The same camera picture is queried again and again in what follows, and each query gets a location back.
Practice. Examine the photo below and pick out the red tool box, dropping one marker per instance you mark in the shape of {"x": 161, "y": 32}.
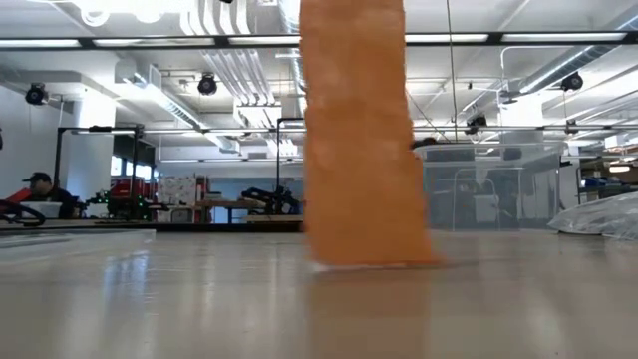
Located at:
{"x": 127, "y": 188}

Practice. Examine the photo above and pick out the black ceiling-mounted camera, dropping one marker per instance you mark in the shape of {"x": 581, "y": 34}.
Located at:
{"x": 36, "y": 94}
{"x": 207, "y": 84}
{"x": 571, "y": 81}

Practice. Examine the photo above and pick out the black background robot arm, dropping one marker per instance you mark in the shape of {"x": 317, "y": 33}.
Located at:
{"x": 271, "y": 199}

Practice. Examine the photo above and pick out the wooden workbench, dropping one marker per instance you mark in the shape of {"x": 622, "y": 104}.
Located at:
{"x": 229, "y": 204}

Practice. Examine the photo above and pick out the orange elastic bandage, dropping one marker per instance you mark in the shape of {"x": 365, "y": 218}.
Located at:
{"x": 359, "y": 149}

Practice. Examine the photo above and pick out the black workstation frame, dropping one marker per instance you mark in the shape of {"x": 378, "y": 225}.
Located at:
{"x": 277, "y": 149}
{"x": 135, "y": 159}

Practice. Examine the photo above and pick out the clear plastic bin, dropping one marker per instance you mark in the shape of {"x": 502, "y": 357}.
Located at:
{"x": 493, "y": 189}

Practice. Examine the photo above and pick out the white box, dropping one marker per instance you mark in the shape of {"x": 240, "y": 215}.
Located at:
{"x": 47, "y": 208}

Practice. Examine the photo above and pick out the person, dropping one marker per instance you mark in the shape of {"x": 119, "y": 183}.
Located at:
{"x": 47, "y": 194}

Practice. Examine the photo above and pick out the clear plastic bag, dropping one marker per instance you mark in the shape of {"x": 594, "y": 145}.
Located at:
{"x": 598, "y": 217}

